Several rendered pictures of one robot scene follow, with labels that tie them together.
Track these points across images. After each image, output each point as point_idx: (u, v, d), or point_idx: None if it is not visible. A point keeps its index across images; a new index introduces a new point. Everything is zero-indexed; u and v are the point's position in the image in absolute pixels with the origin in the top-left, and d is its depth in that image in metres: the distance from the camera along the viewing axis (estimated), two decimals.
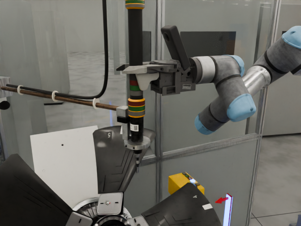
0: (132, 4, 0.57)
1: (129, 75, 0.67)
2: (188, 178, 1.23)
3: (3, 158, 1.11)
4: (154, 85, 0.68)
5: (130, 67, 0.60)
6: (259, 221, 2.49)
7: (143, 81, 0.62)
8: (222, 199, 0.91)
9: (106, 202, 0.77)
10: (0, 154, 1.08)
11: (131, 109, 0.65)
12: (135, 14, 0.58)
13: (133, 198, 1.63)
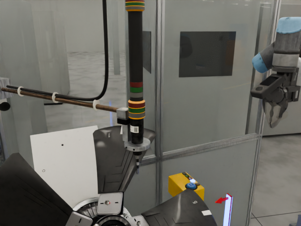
0: (132, 6, 0.57)
1: None
2: (188, 178, 1.23)
3: (3, 158, 1.11)
4: None
5: (272, 124, 0.90)
6: (259, 221, 2.49)
7: (283, 116, 0.90)
8: (222, 199, 0.91)
9: (139, 222, 0.77)
10: (0, 154, 1.08)
11: (131, 110, 0.65)
12: (135, 16, 0.59)
13: (133, 198, 1.63)
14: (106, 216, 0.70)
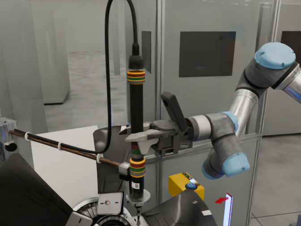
0: (134, 81, 0.63)
1: None
2: (188, 178, 1.23)
3: (3, 158, 1.11)
4: (154, 145, 0.74)
5: (132, 135, 0.66)
6: (259, 221, 2.49)
7: (144, 146, 0.67)
8: (222, 199, 0.91)
9: (139, 222, 0.77)
10: (0, 154, 1.08)
11: (132, 170, 0.70)
12: (136, 89, 0.64)
13: None
14: (106, 216, 0.70)
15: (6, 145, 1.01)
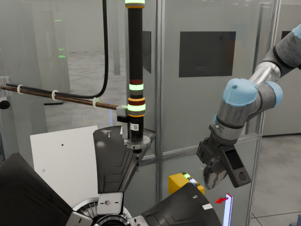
0: (132, 3, 0.57)
1: (204, 178, 0.81)
2: (188, 178, 1.23)
3: (3, 158, 1.11)
4: None
5: (214, 187, 0.81)
6: (259, 221, 2.49)
7: None
8: (222, 199, 0.91)
9: (139, 223, 0.78)
10: (0, 154, 1.08)
11: (131, 108, 0.65)
12: (135, 13, 0.58)
13: (133, 198, 1.63)
14: (106, 216, 0.70)
15: None
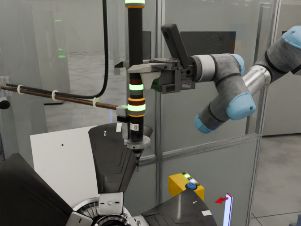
0: (132, 3, 0.57)
1: None
2: (188, 178, 1.23)
3: (3, 158, 1.11)
4: (154, 83, 0.68)
5: (135, 66, 0.59)
6: (259, 221, 2.49)
7: (147, 80, 0.61)
8: (222, 199, 0.91)
9: None
10: (0, 154, 1.08)
11: (131, 108, 0.65)
12: (135, 13, 0.58)
13: (133, 198, 1.63)
14: (129, 224, 0.71)
15: None
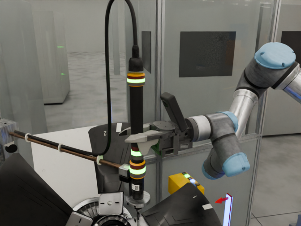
0: (134, 83, 0.63)
1: None
2: (188, 178, 1.23)
3: (3, 158, 1.11)
4: (154, 145, 0.74)
5: (132, 136, 0.66)
6: (259, 221, 2.49)
7: (144, 147, 0.67)
8: (222, 199, 0.91)
9: None
10: (0, 154, 1.08)
11: (132, 171, 0.70)
12: (136, 91, 0.64)
13: None
14: (129, 224, 0.71)
15: (6, 147, 1.01)
